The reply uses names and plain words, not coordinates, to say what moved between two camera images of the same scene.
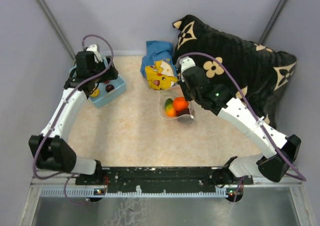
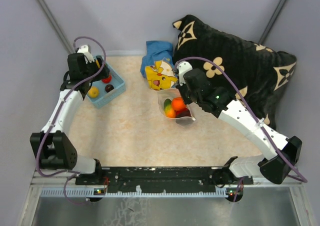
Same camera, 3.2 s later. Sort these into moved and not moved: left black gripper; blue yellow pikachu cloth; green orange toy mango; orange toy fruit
Moved: left black gripper
Not moved: blue yellow pikachu cloth; orange toy fruit; green orange toy mango
